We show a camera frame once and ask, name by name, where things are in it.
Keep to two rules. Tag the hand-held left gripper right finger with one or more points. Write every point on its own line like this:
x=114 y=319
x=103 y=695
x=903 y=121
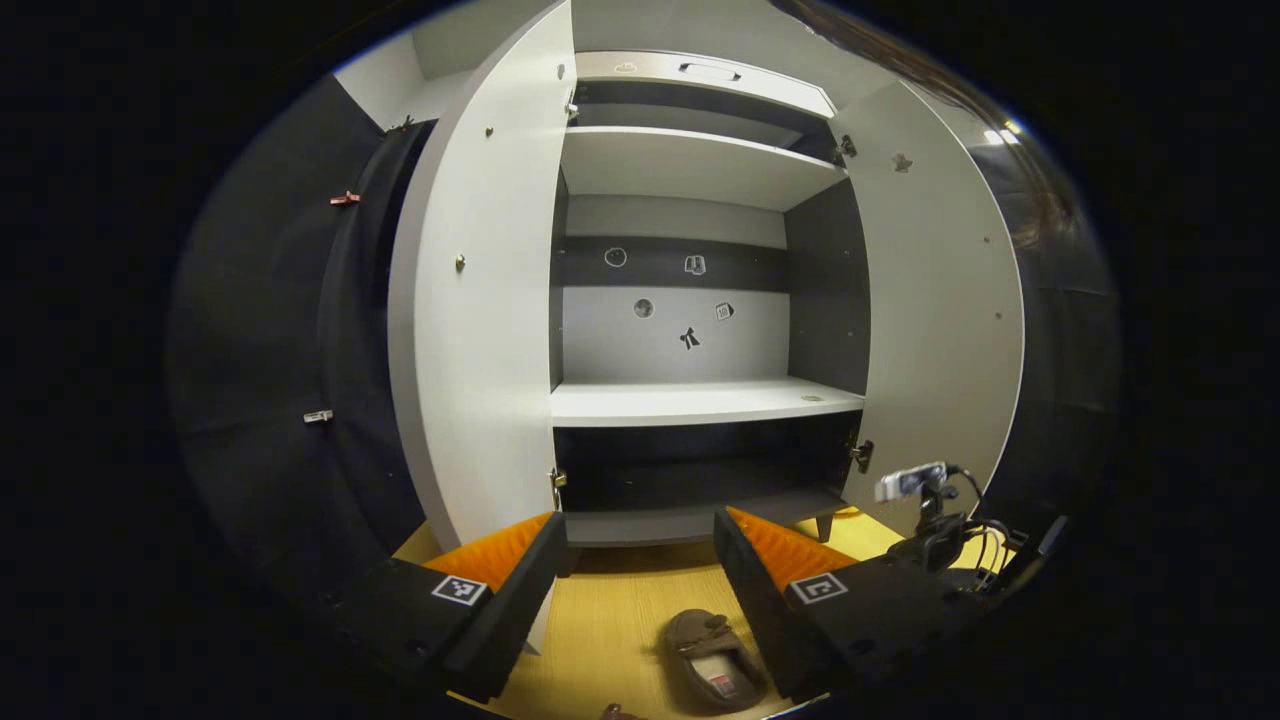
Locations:
x=765 y=620

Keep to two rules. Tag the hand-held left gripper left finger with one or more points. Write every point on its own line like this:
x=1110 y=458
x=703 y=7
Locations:
x=510 y=625

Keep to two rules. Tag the brown fuzzy shoe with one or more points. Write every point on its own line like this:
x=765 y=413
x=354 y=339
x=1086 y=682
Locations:
x=700 y=640

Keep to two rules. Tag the white shoe cabinet door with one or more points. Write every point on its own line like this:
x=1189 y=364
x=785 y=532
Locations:
x=480 y=350
x=940 y=320

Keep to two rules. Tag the white shoe cabinet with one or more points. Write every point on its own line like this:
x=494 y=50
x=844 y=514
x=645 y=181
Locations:
x=700 y=400

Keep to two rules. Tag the metal door hinge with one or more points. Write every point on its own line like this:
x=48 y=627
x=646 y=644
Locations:
x=571 y=107
x=846 y=148
x=861 y=455
x=557 y=482

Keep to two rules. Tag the black backdrop cloth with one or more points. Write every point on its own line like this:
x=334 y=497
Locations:
x=260 y=330
x=1060 y=350

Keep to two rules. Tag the small ceiling light panel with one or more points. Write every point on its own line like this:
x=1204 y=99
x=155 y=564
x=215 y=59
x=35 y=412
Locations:
x=1005 y=132

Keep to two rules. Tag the pink clip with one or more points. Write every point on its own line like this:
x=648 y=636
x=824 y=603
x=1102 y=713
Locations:
x=344 y=198

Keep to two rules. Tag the black binder clip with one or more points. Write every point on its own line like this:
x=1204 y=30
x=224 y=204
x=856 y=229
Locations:
x=405 y=125

